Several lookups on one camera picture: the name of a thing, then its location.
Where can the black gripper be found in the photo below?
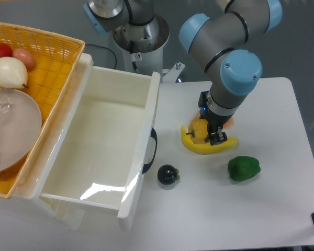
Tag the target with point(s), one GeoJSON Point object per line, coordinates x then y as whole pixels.
{"type": "Point", "coordinates": [215, 122]}

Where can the yellow bell pepper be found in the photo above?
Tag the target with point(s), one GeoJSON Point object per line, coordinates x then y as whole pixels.
{"type": "Point", "coordinates": [197, 130]}

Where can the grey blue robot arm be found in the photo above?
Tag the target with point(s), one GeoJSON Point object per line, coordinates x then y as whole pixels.
{"type": "Point", "coordinates": [213, 44]}

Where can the green bell pepper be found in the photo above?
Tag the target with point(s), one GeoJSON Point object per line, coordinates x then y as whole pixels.
{"type": "Point", "coordinates": [243, 168]}

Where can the open white upper drawer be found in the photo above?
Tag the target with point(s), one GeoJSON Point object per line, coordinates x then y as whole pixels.
{"type": "Point", "coordinates": [110, 144]}

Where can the yellow banana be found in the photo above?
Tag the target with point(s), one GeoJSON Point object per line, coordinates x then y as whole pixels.
{"type": "Point", "coordinates": [206, 148]}

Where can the dark purple mangosteen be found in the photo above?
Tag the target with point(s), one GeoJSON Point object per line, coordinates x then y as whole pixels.
{"type": "Point", "coordinates": [168, 174]}

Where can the yellow wicker basket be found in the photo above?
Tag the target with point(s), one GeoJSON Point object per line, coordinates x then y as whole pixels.
{"type": "Point", "coordinates": [56, 59]}

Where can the white pear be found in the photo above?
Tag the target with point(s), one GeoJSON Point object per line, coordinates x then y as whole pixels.
{"type": "Point", "coordinates": [13, 73]}

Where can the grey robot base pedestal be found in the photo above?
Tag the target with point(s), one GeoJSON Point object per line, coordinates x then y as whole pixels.
{"type": "Point", "coordinates": [142, 49]}

